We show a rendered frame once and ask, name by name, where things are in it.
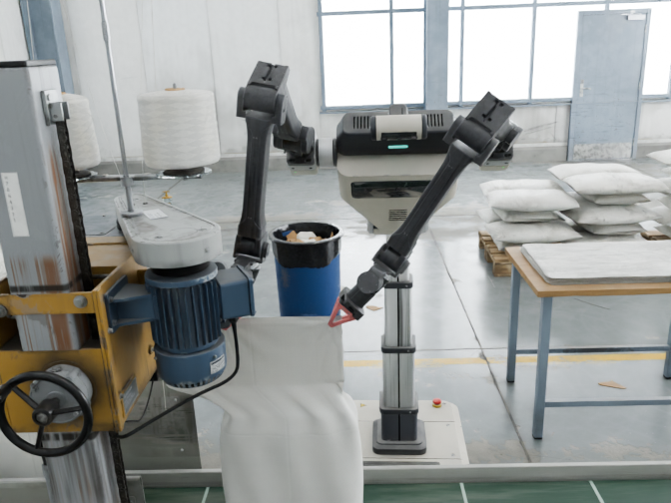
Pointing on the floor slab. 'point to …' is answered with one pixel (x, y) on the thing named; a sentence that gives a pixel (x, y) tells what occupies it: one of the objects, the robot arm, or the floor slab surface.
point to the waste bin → (308, 268)
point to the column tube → (47, 265)
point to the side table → (571, 346)
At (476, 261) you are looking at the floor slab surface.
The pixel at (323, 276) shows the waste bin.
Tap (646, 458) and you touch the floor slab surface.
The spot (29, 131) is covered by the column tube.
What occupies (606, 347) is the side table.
